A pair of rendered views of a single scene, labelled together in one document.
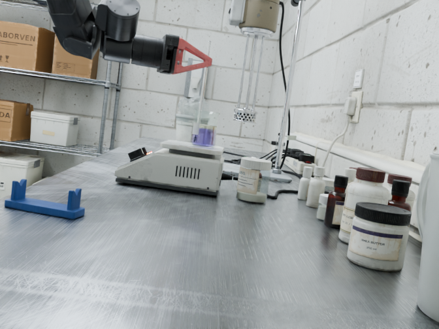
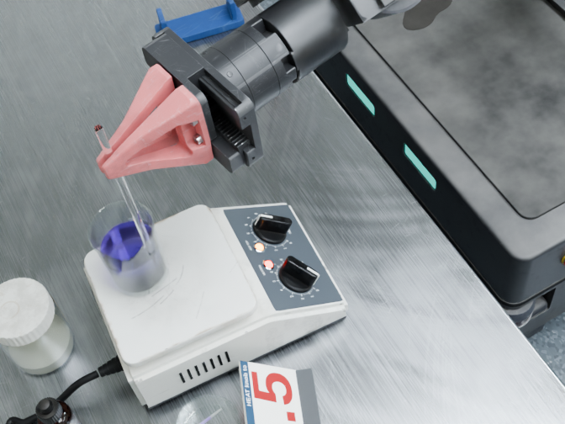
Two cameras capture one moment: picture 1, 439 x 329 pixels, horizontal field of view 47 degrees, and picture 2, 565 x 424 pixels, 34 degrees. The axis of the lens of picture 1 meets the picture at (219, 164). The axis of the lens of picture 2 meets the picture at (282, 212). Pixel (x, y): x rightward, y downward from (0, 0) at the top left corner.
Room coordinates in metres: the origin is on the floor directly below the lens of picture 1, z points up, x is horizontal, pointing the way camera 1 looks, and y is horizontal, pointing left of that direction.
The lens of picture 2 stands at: (1.40, 0.03, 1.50)
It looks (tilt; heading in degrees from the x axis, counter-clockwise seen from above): 56 degrees down; 161
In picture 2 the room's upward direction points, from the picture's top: 9 degrees counter-clockwise
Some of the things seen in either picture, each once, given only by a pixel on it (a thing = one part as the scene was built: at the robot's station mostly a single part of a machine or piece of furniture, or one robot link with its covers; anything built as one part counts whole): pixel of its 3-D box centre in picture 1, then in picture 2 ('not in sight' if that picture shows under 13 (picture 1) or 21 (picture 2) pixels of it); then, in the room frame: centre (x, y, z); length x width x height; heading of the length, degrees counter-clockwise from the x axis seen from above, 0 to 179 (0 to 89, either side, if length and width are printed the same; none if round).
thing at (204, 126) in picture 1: (204, 128); (131, 252); (0.98, 0.04, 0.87); 0.06 x 0.05 x 0.08; 167
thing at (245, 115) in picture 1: (250, 76); not in sight; (1.39, -0.05, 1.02); 0.07 x 0.07 x 0.25
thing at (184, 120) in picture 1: (192, 120); not in sight; (2.07, 0.14, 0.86); 0.14 x 0.14 x 0.21
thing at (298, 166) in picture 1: (296, 162); not in sight; (1.72, -0.26, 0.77); 0.40 x 0.06 x 0.04; 2
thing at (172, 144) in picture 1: (193, 147); (169, 282); (0.99, 0.06, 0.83); 0.12 x 0.12 x 0.01; 88
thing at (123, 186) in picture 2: (202, 92); (133, 209); (0.99, 0.05, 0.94); 0.01 x 0.01 x 0.20
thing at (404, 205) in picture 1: (396, 212); not in sight; (0.73, -0.27, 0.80); 0.04 x 0.04 x 0.10
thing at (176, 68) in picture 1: (187, 59); (164, 140); (0.99, 0.09, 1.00); 0.09 x 0.07 x 0.07; 103
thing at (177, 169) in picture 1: (178, 166); (205, 294); (1.00, 0.08, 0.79); 0.22 x 0.13 x 0.08; 88
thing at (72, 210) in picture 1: (46, 198); (198, 17); (0.65, 0.22, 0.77); 0.10 x 0.03 x 0.04; 81
